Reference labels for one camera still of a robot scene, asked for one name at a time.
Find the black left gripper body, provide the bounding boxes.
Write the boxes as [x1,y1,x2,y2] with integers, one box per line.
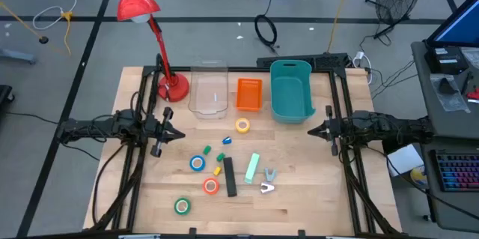
[144,106,174,158]

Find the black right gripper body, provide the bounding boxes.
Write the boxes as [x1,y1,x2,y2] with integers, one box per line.
[324,105,353,157]

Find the blue tape roll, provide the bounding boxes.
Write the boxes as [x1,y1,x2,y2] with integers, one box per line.
[189,154,207,172]

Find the teal plastic bin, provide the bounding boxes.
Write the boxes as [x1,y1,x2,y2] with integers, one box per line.
[269,59,317,125]

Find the orange tape roll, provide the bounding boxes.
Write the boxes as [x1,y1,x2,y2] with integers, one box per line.
[202,178,221,196]

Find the clear plastic container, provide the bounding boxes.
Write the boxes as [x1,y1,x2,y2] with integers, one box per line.
[187,60,230,121]

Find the green tape roll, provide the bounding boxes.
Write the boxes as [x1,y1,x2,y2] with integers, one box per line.
[173,197,192,216]

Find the black stapler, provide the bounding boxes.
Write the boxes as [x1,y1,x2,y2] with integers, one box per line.
[222,157,238,198]

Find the mint green stapler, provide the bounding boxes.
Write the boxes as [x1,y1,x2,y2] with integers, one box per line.
[243,152,261,185]

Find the yellow tape roll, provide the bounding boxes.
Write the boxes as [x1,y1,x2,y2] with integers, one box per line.
[234,117,251,134]

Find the white paper box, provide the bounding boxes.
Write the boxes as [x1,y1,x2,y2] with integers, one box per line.
[386,143,425,178]

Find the orange mesh basket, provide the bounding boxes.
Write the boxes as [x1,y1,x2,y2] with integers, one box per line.
[236,77,264,113]

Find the yellow and blue disc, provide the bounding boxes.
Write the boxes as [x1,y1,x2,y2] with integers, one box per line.
[409,165,430,187]

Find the grey side desk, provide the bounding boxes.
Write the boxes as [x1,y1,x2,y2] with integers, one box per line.
[418,136,479,233]
[410,40,479,139]

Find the clear plastic bag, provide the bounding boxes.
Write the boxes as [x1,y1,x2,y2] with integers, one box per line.
[429,73,472,114]

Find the backlit rainbow keyboard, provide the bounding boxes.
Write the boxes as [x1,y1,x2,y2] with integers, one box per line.
[433,149,479,193]

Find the small black desk box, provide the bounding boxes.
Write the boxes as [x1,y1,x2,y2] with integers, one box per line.
[424,46,469,76]

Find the red desk lamp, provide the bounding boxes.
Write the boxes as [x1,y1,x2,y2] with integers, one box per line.
[114,0,191,103]

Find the black wheeled object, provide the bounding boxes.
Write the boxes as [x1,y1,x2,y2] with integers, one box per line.
[0,84,16,113]

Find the grey metal base leg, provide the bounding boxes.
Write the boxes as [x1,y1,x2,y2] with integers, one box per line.
[0,47,38,65]

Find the large computer monitor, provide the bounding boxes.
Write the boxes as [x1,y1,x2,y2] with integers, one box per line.
[426,0,479,49]

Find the white plug with cable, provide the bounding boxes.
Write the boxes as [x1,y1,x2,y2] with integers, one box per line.
[353,50,374,85]

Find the coiled black cable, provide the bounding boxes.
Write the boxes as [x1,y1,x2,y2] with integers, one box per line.
[254,13,279,49]

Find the hanging yellow cord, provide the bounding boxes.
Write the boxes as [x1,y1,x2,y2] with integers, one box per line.
[326,0,357,54]

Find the yellow floor strap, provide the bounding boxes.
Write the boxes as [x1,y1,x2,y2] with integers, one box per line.
[0,1,73,57]

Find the white floor cable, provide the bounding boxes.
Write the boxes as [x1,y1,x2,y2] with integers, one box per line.
[31,0,78,31]

